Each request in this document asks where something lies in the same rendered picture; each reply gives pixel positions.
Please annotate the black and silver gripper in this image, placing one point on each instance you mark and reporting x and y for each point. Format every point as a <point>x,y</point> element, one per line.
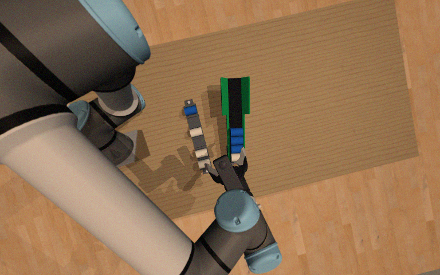
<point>240,171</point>

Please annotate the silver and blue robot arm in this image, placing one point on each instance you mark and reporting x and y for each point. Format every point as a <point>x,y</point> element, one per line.
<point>75,47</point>

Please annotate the blue cylinder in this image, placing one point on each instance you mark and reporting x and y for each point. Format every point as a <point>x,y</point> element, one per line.
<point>237,140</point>
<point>236,132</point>
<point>235,149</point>
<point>190,110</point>

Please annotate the beige cylinder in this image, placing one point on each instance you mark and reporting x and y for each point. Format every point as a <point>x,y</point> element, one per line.
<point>201,153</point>
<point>202,162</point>
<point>196,132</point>
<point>235,157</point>

